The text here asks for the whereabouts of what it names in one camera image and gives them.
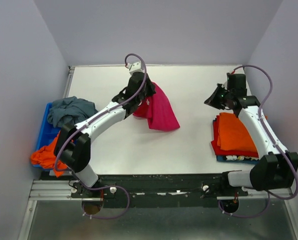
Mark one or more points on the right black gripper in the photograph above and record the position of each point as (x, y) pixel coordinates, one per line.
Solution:
(212, 100)

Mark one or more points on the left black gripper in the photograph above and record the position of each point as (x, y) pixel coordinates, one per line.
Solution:
(151, 88)

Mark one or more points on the magenta t shirt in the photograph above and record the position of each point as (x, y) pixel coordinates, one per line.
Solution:
(158, 112)

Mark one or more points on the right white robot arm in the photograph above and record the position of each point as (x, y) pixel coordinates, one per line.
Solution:
(277, 166)

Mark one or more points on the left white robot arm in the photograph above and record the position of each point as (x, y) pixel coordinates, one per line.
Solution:
(73, 146)

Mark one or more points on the folded orange t shirt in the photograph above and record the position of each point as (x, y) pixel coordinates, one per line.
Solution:
(233, 135)

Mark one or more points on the folded red t shirt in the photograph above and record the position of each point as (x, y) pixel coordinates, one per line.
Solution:
(218, 150)

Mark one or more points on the folded blue t shirt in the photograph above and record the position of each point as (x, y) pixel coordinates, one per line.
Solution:
(237, 159)

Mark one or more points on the crumpled grey-blue t shirt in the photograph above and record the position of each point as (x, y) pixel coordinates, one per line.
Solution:
(70, 110)

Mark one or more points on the blue plastic bin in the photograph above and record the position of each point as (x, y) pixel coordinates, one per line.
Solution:
(46, 134)

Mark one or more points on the crumpled orange t shirt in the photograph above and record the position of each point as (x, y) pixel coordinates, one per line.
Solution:
(45, 158)

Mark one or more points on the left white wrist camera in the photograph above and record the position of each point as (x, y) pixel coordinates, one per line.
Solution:
(135, 67)

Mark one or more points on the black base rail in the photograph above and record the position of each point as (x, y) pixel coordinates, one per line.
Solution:
(158, 190)

